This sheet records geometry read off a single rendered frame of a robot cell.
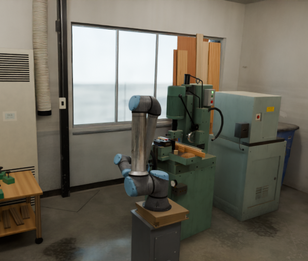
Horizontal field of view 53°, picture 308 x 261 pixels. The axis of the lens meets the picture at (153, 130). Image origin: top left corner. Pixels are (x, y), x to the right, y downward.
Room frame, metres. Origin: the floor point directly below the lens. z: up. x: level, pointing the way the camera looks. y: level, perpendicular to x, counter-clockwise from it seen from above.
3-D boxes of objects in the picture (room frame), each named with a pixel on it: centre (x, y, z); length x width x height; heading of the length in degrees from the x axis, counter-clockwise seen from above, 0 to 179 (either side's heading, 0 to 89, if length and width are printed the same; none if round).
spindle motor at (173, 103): (3.00, -0.20, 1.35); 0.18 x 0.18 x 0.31
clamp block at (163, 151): (2.84, -0.08, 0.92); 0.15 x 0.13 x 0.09; 40
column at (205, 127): (3.18, -0.42, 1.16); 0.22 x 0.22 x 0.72; 40
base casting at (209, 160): (3.07, -0.30, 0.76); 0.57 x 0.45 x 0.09; 130
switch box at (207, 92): (3.09, -0.54, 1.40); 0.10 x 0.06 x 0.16; 130
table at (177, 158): (2.89, -0.15, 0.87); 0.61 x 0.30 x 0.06; 40
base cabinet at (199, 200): (3.07, -0.29, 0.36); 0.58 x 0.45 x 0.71; 130
